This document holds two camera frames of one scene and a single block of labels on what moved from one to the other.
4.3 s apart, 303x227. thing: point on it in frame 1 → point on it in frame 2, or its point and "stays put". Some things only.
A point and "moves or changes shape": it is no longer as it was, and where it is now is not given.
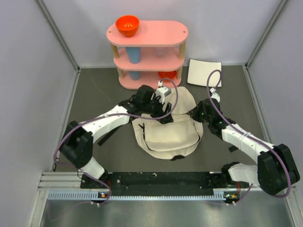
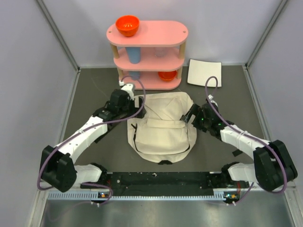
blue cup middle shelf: (134, 54) stays put
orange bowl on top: (128, 24) stays put
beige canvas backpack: (182, 137) moves or changes shape
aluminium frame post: (282, 4) stays put
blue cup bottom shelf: (134, 75) stays put
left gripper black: (160, 113) → (135, 109)
